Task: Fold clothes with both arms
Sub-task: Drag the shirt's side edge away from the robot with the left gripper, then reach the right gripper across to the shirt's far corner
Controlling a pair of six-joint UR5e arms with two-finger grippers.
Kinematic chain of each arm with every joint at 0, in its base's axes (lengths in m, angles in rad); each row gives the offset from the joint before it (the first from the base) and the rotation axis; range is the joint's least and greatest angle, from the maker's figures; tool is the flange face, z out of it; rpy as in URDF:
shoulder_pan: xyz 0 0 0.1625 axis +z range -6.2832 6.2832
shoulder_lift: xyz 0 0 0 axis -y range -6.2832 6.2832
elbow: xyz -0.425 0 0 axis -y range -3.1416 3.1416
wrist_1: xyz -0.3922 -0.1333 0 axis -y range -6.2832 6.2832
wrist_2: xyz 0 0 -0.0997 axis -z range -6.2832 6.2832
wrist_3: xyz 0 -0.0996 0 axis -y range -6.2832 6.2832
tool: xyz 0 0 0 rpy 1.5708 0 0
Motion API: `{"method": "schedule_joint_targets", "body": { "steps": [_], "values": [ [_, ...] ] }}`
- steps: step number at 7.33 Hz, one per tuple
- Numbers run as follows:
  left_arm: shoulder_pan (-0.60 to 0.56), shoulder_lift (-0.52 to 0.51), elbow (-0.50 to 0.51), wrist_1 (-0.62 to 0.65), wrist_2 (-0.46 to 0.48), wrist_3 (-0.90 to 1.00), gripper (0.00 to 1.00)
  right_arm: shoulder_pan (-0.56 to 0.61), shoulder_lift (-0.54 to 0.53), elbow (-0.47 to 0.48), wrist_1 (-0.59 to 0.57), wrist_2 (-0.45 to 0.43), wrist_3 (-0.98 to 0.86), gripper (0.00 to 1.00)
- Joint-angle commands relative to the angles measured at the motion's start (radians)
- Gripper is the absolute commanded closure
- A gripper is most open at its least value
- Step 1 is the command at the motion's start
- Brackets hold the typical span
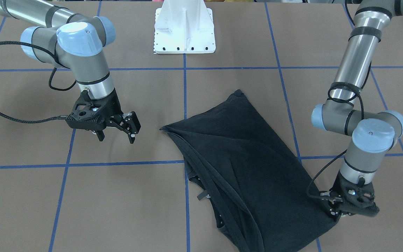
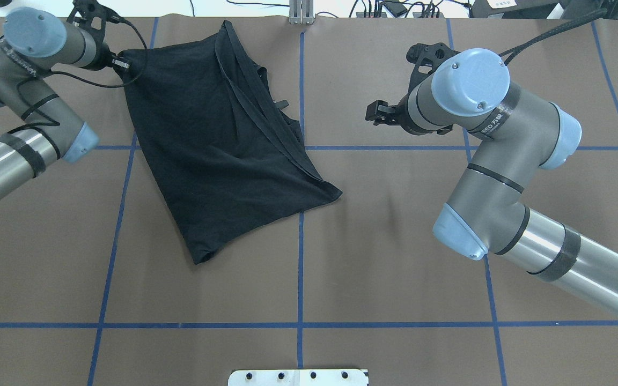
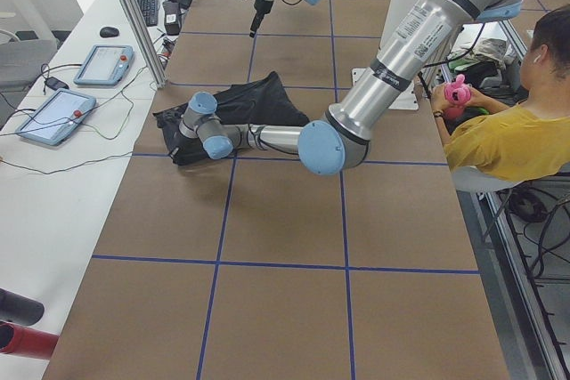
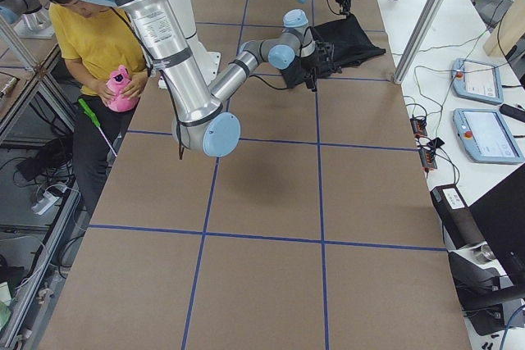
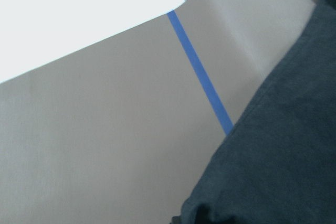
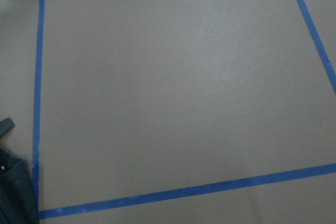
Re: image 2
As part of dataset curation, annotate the brown table cover mat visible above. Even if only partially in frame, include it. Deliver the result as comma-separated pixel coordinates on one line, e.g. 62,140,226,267
0,17,618,385

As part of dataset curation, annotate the black printed t-shirt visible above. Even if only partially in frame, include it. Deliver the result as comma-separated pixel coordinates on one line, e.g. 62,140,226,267
118,20,342,264

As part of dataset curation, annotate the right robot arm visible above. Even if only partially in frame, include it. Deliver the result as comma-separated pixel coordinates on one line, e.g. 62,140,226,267
365,42,618,317

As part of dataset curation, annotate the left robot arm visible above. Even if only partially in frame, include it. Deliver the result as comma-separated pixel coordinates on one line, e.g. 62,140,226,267
0,1,130,200

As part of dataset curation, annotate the black cable bundle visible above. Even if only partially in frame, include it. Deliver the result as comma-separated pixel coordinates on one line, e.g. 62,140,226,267
353,0,444,19

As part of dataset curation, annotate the aluminium frame post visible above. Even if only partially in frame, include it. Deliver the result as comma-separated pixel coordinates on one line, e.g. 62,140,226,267
289,0,315,25

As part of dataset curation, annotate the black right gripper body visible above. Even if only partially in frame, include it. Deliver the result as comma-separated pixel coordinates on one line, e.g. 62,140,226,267
365,42,459,135

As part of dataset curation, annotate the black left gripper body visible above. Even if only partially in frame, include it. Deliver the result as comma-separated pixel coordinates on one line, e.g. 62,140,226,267
67,1,130,70

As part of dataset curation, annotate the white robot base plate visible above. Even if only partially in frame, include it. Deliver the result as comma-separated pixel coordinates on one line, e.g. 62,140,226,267
227,368,370,385

